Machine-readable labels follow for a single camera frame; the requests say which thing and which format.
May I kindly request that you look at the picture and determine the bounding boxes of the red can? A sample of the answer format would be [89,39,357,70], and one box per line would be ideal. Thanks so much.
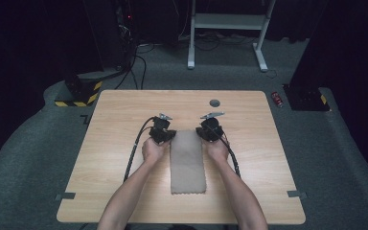
[270,91,285,109]

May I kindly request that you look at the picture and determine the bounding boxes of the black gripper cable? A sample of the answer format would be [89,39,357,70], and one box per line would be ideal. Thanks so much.
[123,116,156,183]
[218,131,242,179]

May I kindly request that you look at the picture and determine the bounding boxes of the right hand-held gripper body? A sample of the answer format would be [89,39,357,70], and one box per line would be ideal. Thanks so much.
[201,111,226,143]

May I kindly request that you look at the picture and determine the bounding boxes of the black yellow striped stand base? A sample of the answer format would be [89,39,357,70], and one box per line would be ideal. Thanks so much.
[54,71,104,108]

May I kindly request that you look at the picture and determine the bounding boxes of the person's left hand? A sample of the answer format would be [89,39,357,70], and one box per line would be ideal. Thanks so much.
[141,137,171,166]

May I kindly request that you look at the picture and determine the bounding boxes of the black stand base yellow mark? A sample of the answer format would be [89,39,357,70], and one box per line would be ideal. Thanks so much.
[282,83,332,112]

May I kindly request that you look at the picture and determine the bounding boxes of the person's right hand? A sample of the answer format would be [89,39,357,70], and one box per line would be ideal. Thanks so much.
[202,137,230,165]

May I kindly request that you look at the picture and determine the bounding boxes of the dark equipment rack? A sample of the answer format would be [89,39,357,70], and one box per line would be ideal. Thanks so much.
[114,0,139,70]

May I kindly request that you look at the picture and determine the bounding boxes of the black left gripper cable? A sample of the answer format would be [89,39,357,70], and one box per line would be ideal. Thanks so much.
[123,116,156,183]

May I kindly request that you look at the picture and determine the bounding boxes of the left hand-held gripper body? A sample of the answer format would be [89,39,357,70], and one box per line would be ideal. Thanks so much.
[149,112,173,145]

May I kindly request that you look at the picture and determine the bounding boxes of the grey tape strip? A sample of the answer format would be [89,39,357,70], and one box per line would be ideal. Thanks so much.
[286,190,309,199]
[55,192,77,201]

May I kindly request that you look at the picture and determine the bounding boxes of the white metal stand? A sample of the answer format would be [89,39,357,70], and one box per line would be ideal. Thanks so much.
[186,0,278,73]

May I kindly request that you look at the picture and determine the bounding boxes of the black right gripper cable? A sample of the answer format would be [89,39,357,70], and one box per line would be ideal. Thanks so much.
[218,131,242,179]

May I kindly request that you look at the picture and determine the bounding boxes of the beige cloth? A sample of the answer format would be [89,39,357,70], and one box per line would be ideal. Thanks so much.
[169,128,208,196]

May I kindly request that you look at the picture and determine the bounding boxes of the black floor cables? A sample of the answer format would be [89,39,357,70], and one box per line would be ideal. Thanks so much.
[114,42,156,91]

